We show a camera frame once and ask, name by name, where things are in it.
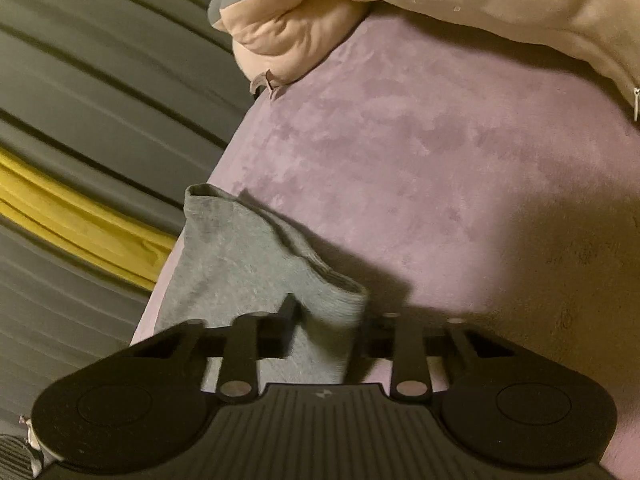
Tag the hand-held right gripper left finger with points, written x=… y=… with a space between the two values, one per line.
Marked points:
x=287 y=331

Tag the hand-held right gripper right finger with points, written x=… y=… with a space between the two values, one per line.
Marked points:
x=374 y=341

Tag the grey sweat pants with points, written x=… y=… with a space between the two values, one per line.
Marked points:
x=260 y=270

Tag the pink plush blanket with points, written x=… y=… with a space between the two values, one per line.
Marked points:
x=430 y=170

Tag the yellow wooden beam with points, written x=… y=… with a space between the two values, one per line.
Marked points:
x=75 y=220

